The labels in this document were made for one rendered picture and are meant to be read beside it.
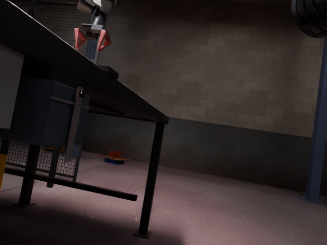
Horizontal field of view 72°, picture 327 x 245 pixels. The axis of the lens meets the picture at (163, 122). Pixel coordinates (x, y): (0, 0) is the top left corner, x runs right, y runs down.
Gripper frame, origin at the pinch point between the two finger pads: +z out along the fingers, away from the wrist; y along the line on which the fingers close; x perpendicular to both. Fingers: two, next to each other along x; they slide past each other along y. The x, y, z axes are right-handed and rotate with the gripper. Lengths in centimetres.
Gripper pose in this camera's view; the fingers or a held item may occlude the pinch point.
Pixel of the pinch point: (88, 48)
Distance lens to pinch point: 99.3
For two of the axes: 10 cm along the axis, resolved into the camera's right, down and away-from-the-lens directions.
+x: 1.6, 3.5, 9.2
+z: -2.4, 9.2, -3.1
